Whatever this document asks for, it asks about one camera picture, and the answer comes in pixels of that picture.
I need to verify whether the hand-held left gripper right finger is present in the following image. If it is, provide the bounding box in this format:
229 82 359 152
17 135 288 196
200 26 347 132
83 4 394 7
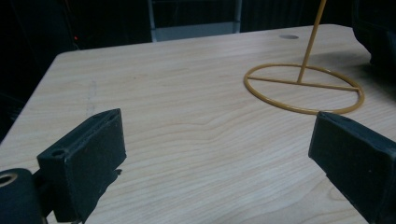
307 111 396 224

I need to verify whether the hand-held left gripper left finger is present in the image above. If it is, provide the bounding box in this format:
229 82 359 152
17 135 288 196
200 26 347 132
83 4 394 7
36 107 128 224

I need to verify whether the dark bulky object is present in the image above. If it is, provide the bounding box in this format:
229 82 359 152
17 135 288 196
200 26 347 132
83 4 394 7
351 0 396 73

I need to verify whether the gold wire stand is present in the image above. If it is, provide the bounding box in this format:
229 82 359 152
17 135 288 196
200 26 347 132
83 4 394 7
243 0 365 116

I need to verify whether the grey metal frame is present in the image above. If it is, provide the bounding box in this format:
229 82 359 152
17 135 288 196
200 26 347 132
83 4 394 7
147 0 244 43

